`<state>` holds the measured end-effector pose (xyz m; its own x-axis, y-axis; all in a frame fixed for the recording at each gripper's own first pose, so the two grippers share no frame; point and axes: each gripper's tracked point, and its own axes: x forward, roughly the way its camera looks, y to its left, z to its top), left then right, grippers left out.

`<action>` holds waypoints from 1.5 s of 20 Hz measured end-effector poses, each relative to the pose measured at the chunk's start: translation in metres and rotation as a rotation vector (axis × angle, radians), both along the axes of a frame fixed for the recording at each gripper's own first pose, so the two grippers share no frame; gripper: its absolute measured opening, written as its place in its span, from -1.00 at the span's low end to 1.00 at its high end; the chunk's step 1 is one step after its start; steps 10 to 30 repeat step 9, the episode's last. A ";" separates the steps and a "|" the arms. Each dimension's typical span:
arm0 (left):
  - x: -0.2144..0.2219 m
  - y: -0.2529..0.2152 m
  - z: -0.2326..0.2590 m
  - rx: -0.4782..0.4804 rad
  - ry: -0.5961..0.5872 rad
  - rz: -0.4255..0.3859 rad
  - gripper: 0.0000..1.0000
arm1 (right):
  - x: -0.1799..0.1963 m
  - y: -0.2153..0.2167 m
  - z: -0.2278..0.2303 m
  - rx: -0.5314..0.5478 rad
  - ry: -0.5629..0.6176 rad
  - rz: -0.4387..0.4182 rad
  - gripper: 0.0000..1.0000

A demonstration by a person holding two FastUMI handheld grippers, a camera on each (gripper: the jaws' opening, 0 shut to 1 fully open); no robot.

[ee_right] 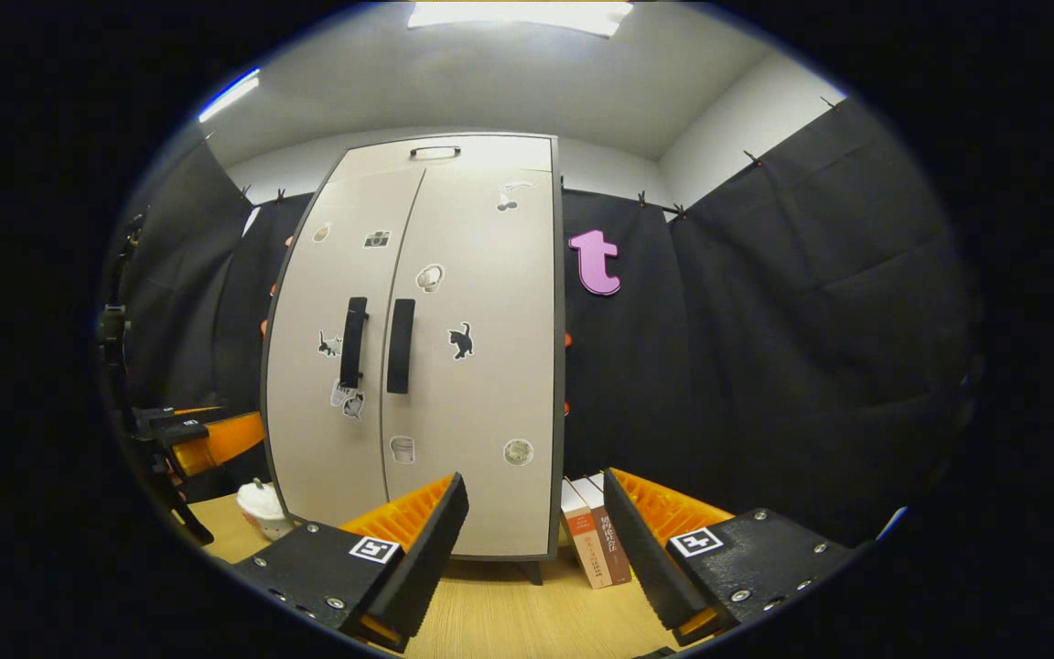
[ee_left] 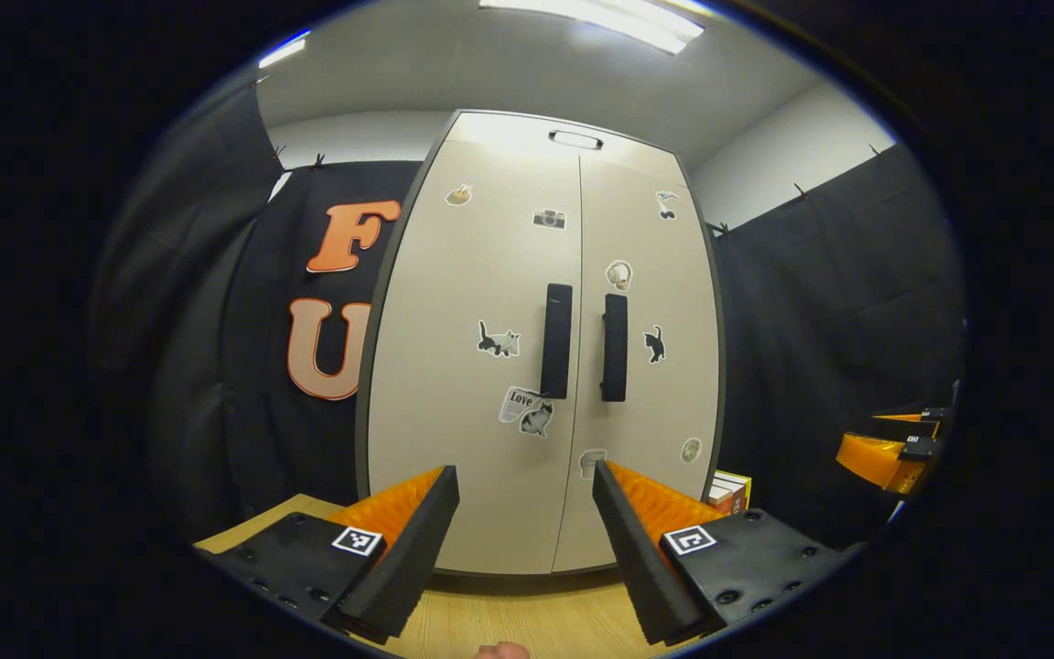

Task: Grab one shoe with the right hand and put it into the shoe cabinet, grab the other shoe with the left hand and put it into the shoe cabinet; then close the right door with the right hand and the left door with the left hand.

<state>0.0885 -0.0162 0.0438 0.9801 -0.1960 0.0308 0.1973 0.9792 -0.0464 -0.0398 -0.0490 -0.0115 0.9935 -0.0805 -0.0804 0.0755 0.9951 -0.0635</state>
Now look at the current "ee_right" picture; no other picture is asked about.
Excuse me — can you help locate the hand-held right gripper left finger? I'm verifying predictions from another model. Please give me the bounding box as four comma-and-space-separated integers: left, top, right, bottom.
234, 471, 471, 654

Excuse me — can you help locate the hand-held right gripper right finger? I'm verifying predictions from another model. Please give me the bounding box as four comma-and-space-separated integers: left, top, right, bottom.
600, 469, 857, 649

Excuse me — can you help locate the grey cabinet door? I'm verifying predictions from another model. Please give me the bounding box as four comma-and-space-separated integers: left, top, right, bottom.
263, 169, 425, 530
381, 167, 557, 559

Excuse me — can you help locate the grey shoe cabinet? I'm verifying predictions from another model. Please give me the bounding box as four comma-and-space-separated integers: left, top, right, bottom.
260, 133, 569, 587

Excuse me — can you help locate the brown book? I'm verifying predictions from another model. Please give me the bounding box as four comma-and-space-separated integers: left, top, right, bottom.
582, 473, 634, 585

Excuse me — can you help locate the red and white book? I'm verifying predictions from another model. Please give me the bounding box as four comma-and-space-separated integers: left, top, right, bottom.
562, 481, 615, 589

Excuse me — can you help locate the white round ornament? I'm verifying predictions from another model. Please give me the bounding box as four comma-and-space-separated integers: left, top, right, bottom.
236, 478, 296, 541

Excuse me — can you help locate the black backdrop cloth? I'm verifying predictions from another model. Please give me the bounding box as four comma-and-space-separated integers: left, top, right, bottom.
97, 96, 976, 550

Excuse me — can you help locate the narrow ceiling light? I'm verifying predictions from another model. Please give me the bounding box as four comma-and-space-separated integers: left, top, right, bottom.
198, 68, 262, 124

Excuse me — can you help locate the wide ceiling light panel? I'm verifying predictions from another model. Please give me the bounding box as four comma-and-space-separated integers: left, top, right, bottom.
408, 0, 635, 38

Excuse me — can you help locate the black left door handle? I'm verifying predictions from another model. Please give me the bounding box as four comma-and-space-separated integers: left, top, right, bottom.
339, 297, 370, 389

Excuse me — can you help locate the black door handle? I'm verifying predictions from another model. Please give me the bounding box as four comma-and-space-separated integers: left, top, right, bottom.
339, 297, 370, 389
387, 298, 416, 394

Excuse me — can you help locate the black right door handle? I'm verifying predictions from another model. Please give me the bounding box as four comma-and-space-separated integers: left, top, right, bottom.
387, 298, 416, 394

